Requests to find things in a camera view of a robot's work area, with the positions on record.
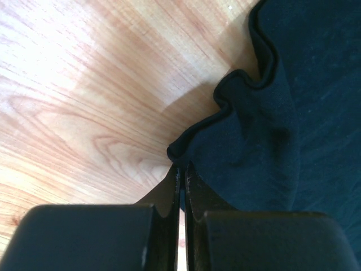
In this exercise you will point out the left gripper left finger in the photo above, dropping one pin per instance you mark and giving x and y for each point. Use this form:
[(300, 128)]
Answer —
[(139, 236)]

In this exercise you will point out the black t shirt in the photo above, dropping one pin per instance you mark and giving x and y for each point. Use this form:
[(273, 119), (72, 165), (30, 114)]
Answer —
[(290, 141)]

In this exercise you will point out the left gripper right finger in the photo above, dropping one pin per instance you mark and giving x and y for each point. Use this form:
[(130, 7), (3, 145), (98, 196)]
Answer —
[(220, 237)]

